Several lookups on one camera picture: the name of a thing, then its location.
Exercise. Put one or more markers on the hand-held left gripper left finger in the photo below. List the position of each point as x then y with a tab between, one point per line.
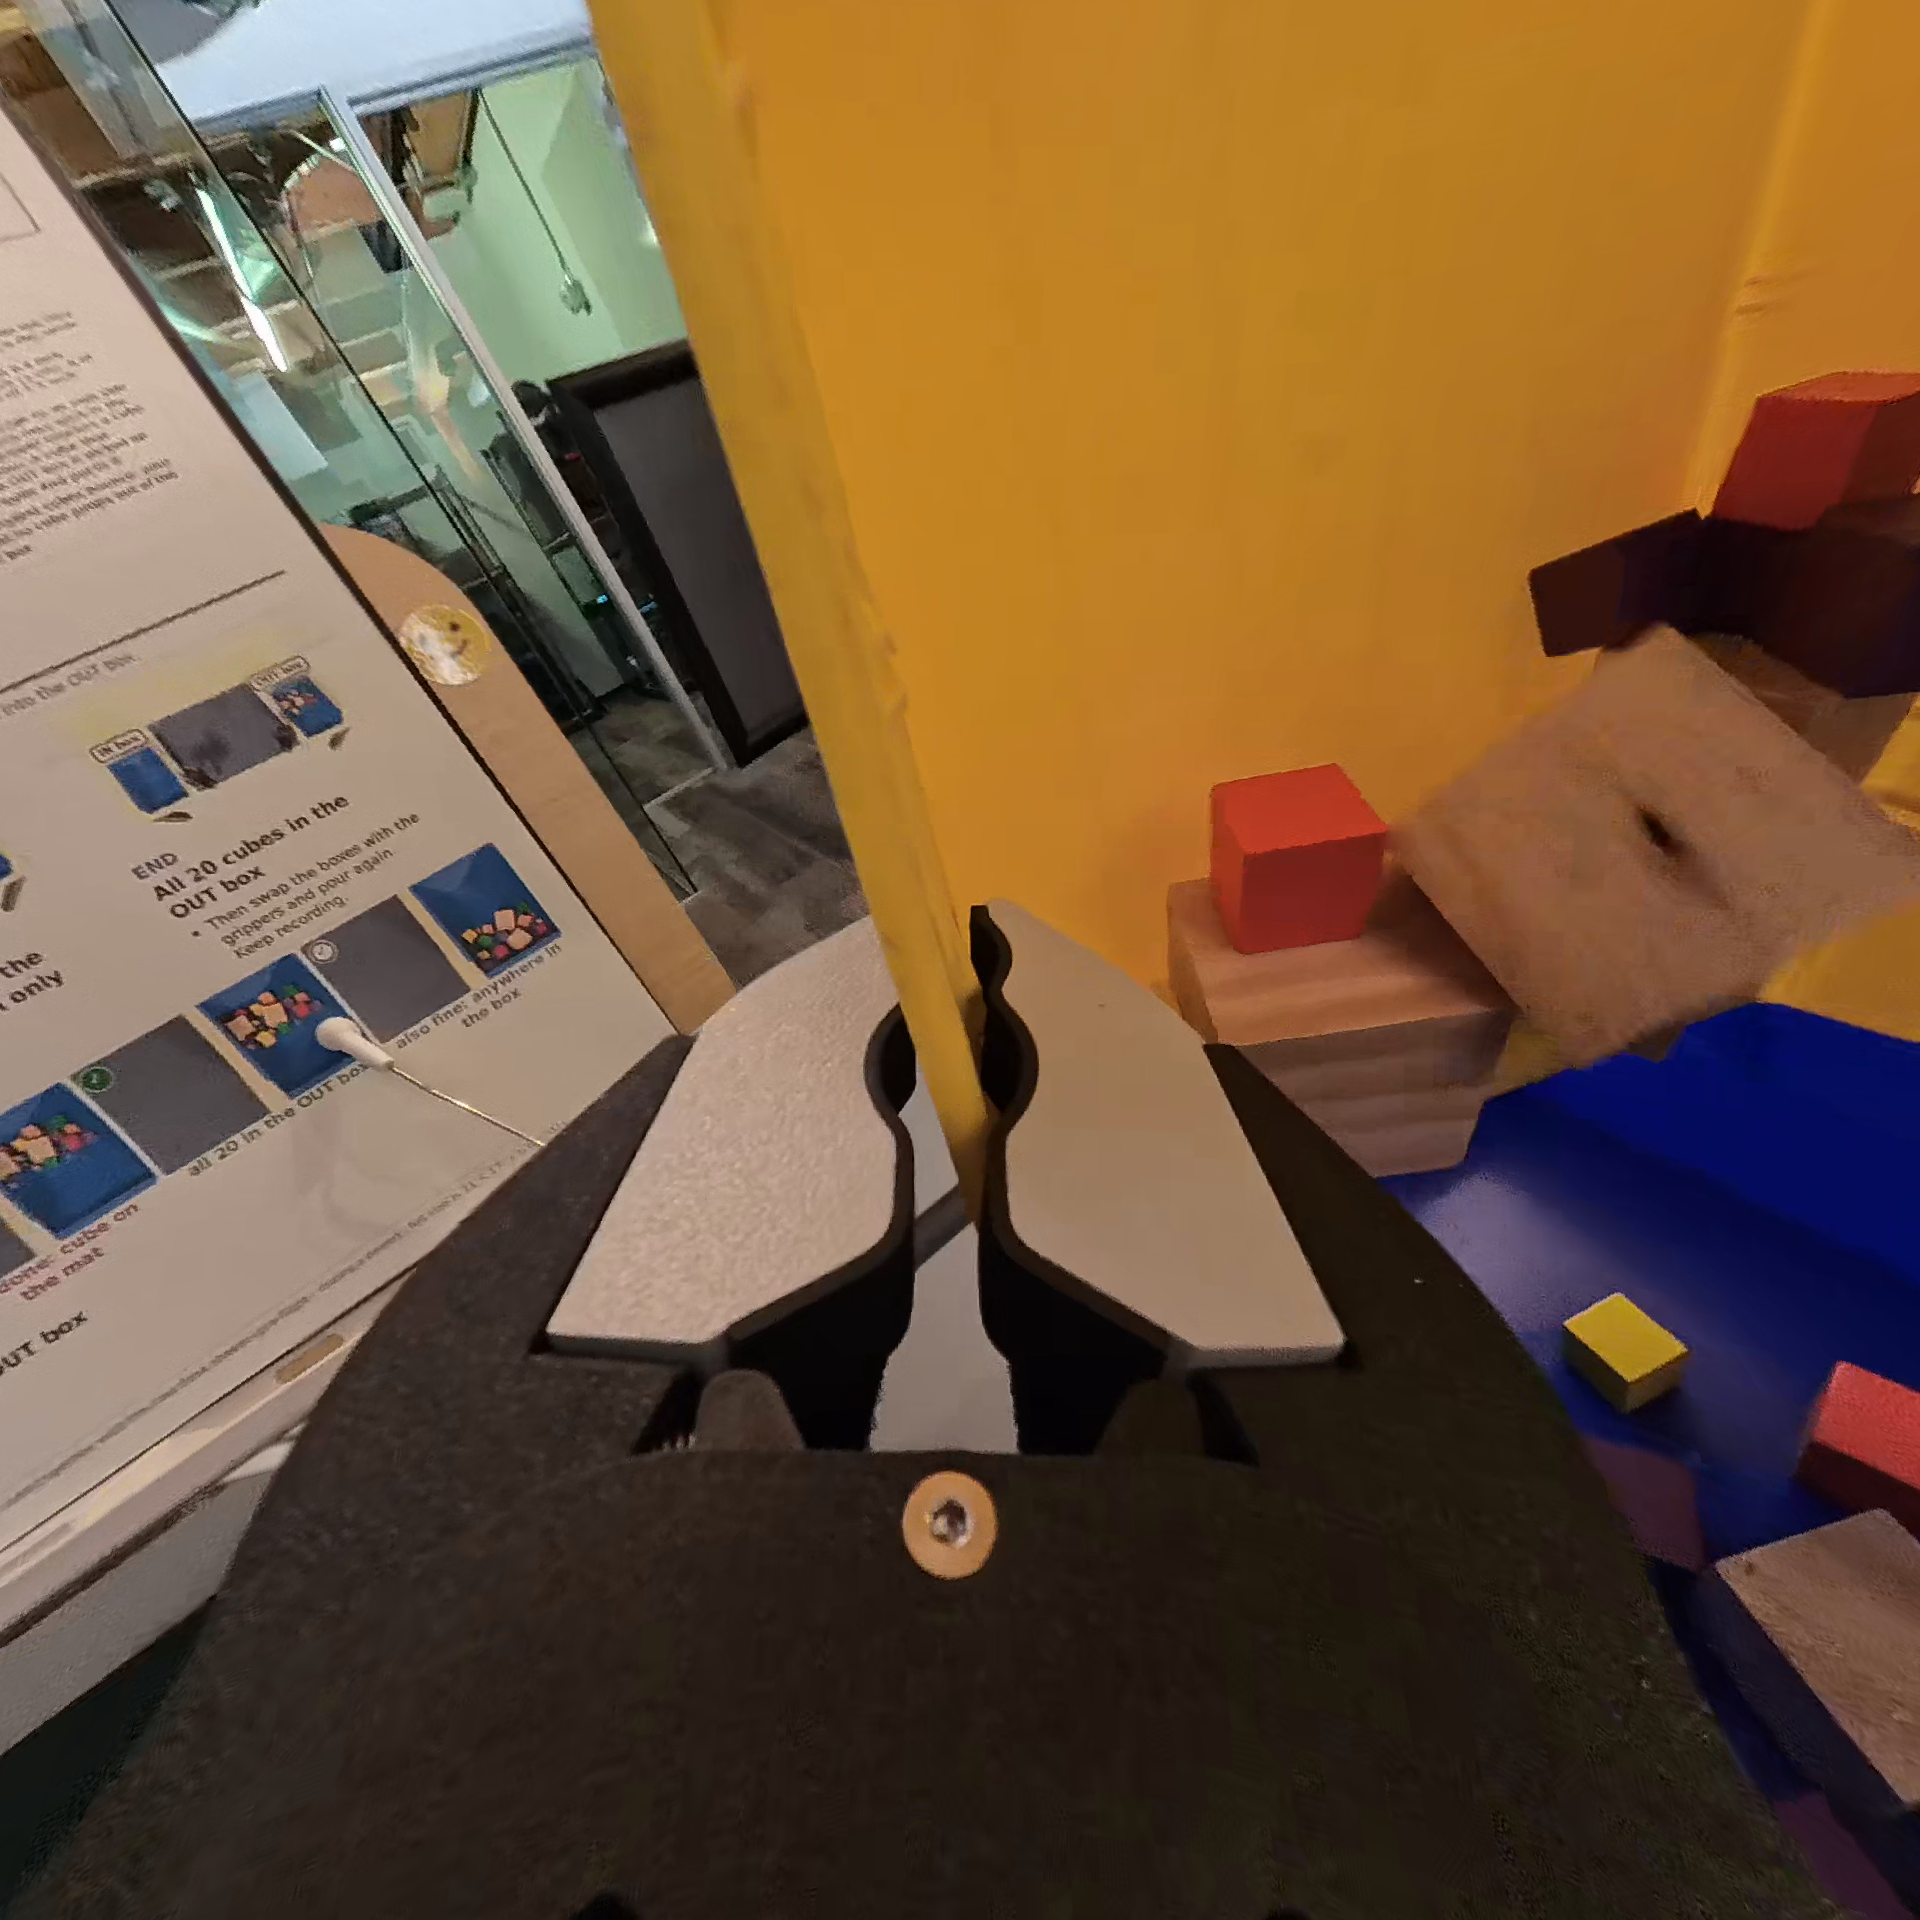
719	1184

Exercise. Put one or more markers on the white sheet stand base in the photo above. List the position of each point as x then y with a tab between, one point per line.
150	1543

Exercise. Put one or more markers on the blue plastic box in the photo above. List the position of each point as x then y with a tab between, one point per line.
1652	1202

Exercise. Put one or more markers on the printed instruction sheet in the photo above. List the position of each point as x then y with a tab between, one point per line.
150	601

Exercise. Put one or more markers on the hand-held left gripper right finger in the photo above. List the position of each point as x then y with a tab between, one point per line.
1152	1184

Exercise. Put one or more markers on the pile of coloured wooden cubes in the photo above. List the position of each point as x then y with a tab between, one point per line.
1300	856

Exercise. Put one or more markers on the yellow smiley sticker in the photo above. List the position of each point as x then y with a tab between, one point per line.
442	648

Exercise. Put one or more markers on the yellow plastic box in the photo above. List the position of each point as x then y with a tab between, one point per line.
1202	376

